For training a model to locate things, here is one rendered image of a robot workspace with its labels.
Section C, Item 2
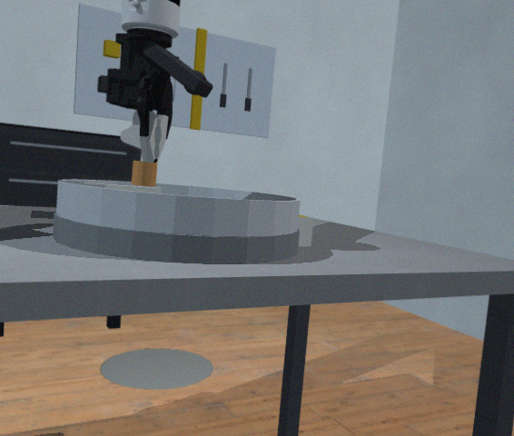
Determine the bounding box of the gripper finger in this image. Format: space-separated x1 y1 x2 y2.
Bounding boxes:
121 84 157 163
154 103 173 163

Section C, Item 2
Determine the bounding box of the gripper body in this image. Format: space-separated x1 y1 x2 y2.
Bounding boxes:
106 28 173 113

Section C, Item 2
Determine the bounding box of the bronze bushing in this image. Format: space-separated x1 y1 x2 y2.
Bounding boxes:
132 161 157 186

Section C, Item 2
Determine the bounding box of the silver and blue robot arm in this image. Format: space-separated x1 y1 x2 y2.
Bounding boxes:
122 0 213 97

